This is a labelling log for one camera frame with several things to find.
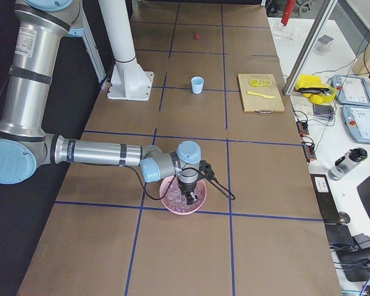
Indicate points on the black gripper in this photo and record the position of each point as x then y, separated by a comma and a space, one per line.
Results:
187, 187

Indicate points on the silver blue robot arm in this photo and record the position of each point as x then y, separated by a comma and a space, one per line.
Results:
24, 146

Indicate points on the pink bowl of ice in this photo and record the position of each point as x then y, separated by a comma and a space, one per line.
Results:
175, 202

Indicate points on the light blue paper cup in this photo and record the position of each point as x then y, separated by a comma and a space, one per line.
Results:
197, 83

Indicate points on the yellow plastic knife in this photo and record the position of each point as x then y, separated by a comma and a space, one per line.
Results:
260, 95

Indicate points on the wooden cutting board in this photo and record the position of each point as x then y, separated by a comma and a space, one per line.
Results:
259, 104

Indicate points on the lemon slice near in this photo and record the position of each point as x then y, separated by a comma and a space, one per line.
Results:
254, 82

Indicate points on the lemon slice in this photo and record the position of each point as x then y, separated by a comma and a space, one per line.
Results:
260, 82
254, 82
267, 82

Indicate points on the lemon slice middle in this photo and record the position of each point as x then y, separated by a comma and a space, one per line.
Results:
260, 82

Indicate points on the lemon slice far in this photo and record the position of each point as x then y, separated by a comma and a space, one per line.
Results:
267, 82

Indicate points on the clear water bottle black cap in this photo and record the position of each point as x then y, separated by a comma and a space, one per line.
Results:
347, 163

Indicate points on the lower teach pendant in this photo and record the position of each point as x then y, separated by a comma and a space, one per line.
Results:
357, 121

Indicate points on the teach pendant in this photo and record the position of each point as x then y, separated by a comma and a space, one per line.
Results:
357, 121
351, 90

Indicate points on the upper teach pendant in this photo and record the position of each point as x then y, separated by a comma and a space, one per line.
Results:
351, 90

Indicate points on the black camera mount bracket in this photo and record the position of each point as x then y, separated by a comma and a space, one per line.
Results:
206, 171

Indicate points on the white camera stand pillar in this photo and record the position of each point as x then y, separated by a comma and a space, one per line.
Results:
129, 81

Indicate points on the aluminium frame post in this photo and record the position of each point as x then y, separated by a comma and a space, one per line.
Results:
318, 24

